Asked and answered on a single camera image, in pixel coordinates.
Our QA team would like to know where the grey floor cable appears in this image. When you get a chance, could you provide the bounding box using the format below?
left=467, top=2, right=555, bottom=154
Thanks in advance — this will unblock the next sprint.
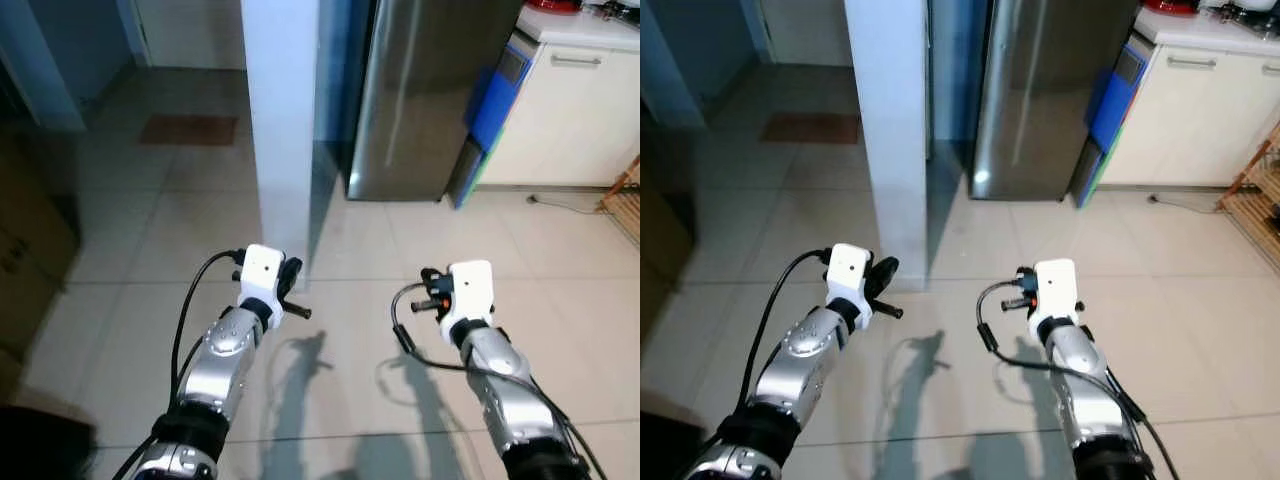
left=527, top=195, right=601, bottom=213
left=1148, top=193, right=1221, bottom=211

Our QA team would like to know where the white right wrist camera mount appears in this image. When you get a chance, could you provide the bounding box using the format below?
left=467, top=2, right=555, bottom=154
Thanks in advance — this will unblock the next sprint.
left=1032, top=258, right=1081, bottom=341
left=443, top=260, right=496, bottom=346

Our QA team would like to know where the white door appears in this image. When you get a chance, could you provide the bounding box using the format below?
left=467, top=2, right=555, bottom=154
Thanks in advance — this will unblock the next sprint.
left=130, top=0, right=246, bottom=71
left=760, top=0, right=851, bottom=69

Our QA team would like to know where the brown door mat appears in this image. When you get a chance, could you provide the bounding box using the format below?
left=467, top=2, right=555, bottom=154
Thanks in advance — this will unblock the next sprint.
left=762, top=113, right=861, bottom=145
left=138, top=113, right=239, bottom=148

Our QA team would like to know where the blue flat panel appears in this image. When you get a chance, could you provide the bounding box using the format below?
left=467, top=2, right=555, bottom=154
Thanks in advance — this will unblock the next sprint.
left=447, top=35, right=538, bottom=211
left=1075, top=35, right=1156, bottom=209

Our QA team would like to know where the wooden slatted rack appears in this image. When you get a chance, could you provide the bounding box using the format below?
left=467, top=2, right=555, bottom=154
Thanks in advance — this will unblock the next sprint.
left=598, top=155, right=641, bottom=246
left=1217, top=140, right=1280, bottom=246

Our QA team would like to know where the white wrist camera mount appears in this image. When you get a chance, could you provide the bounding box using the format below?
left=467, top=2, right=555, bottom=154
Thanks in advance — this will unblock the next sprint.
left=238, top=244, right=288, bottom=319
left=1032, top=258, right=1081, bottom=341
left=443, top=260, right=496, bottom=346
left=826, top=243, right=873, bottom=321

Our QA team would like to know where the stainless steel fridge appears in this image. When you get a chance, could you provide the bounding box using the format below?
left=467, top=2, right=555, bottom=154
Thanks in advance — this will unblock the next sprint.
left=345, top=0, right=526, bottom=203
left=970, top=0, right=1141, bottom=201

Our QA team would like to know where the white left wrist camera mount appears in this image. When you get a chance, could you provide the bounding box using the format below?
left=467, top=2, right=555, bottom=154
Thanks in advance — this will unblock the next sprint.
left=238, top=244, right=288, bottom=319
left=826, top=243, right=873, bottom=321

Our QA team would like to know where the white kitchen cabinet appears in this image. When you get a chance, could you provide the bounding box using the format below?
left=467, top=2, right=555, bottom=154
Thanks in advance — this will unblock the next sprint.
left=1100, top=10, right=1280, bottom=189
left=478, top=10, right=641, bottom=189

